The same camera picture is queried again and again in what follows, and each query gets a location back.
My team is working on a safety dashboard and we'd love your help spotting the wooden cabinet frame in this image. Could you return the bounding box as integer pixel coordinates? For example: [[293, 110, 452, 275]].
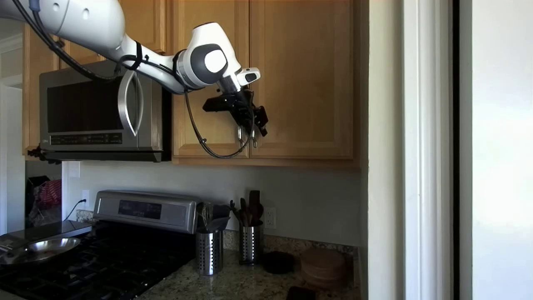
[[168, 0, 371, 168]]

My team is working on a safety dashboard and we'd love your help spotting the dark power cord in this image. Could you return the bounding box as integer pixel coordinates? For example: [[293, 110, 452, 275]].
[[59, 197, 89, 225]]

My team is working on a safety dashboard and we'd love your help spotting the steel utensil holder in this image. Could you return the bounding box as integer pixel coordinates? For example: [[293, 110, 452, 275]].
[[238, 222, 264, 267], [193, 228, 226, 278]]

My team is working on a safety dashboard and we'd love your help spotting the black spatula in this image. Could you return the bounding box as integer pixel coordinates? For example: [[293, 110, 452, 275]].
[[206, 202, 233, 235]]

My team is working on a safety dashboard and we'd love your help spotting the white wall outlet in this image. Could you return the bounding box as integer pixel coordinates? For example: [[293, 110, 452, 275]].
[[78, 188, 93, 210]]

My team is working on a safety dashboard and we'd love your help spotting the white door frame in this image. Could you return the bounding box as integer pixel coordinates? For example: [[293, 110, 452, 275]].
[[403, 0, 462, 300]]

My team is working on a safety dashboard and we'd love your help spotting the silver frying pan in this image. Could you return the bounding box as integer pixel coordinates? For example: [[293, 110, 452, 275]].
[[0, 235, 84, 267]]

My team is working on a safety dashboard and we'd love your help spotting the red bag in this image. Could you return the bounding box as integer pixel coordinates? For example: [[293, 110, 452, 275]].
[[24, 175, 63, 227]]

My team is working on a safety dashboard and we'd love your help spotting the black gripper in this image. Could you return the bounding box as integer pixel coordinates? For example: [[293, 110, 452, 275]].
[[219, 87, 269, 140]]

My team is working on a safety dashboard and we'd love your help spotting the stainless steel stove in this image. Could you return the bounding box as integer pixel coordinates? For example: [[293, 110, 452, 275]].
[[0, 188, 201, 300]]

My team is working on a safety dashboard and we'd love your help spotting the flat black object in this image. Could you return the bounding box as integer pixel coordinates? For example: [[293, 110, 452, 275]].
[[284, 285, 319, 300]]

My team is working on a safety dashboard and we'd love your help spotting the wooden cabinet door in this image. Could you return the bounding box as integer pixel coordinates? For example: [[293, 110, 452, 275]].
[[169, 0, 251, 160], [246, 0, 356, 162]]

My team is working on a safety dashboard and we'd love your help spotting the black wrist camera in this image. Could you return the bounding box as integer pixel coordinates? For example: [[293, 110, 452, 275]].
[[201, 93, 241, 115]]

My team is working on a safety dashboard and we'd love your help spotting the black bowl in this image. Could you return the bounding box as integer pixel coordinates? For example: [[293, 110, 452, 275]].
[[259, 250, 299, 275]]

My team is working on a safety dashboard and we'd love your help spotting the dark wooden spatula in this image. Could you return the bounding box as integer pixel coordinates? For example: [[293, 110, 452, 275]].
[[246, 188, 264, 227]]

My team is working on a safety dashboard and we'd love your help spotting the stack of cork trivets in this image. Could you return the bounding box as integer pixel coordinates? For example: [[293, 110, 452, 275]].
[[298, 245, 353, 290]]

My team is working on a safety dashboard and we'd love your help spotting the stainless steel microwave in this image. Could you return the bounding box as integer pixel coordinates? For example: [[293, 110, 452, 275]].
[[36, 60, 174, 165]]

